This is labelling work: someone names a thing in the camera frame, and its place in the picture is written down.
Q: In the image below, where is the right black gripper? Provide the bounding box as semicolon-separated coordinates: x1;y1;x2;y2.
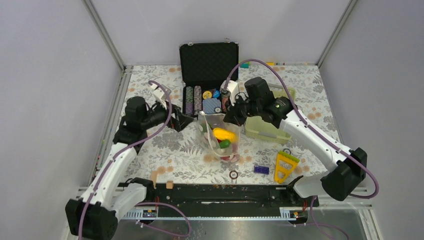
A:
223;93;262;127

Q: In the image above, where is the green plastic basket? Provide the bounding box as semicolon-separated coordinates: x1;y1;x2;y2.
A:
244;83;296;145

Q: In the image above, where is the yellow toy corn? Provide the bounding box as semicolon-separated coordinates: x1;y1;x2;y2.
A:
212;127;237;143

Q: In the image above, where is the clear dotted zip top bag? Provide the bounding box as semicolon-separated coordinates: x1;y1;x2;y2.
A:
196;111;240;163

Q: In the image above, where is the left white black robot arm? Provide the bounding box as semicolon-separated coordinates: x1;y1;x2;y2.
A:
65;80;194;240

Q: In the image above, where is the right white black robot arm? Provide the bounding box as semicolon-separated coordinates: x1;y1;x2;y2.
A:
220;77;368;206

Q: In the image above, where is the floral table mat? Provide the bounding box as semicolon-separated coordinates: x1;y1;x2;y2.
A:
120;65;340;185

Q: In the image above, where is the black poker chip case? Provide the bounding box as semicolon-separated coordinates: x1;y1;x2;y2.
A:
179;41;239;116

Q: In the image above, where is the blue toy brick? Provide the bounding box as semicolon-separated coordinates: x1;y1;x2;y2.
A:
253;165;270;175

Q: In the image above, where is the wooden cone block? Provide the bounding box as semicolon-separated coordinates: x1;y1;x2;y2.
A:
150;170;158;188

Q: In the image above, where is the small wooden cube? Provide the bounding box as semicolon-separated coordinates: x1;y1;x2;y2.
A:
165;180;174;190

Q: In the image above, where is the yellow triangular plastic tool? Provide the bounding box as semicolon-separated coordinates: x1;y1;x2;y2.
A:
273;150;300;184

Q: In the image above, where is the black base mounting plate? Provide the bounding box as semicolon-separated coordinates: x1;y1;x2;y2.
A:
143;183;320;218

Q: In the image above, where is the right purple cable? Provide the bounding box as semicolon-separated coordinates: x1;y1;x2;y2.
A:
222;58;381;240

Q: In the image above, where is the purple cable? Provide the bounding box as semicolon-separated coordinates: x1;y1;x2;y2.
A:
77;80;193;240
222;58;381;240

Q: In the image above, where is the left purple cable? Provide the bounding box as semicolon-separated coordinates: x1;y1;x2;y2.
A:
77;80;193;240

